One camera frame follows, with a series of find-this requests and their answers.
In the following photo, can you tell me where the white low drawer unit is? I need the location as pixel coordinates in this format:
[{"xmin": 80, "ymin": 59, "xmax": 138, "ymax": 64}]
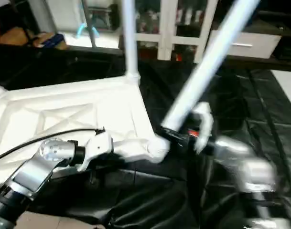
[{"xmin": 210, "ymin": 30, "xmax": 283, "ymax": 60}]

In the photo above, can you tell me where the white sheet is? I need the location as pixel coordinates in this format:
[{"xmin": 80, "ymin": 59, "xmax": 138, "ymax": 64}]
[{"xmin": 270, "ymin": 69, "xmax": 291, "ymax": 115}]

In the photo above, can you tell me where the black work mat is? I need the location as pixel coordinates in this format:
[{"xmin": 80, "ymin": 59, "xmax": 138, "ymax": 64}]
[{"xmin": 0, "ymin": 45, "xmax": 291, "ymax": 229}]

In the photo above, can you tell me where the white glass-door cabinet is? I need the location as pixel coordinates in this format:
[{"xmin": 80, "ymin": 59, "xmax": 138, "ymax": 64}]
[{"xmin": 133, "ymin": 0, "xmax": 220, "ymax": 63}]

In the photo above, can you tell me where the white plastic table top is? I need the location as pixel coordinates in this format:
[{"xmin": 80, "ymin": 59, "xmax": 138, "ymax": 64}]
[{"xmin": 0, "ymin": 74, "xmax": 171, "ymax": 187}]

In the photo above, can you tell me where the grey metal pole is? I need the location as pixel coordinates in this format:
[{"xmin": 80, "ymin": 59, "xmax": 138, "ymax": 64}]
[{"xmin": 82, "ymin": 0, "xmax": 99, "ymax": 48}]

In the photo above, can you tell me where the light blue hose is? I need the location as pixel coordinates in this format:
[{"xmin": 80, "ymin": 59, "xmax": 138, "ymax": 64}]
[{"xmin": 76, "ymin": 10, "xmax": 100, "ymax": 40}]

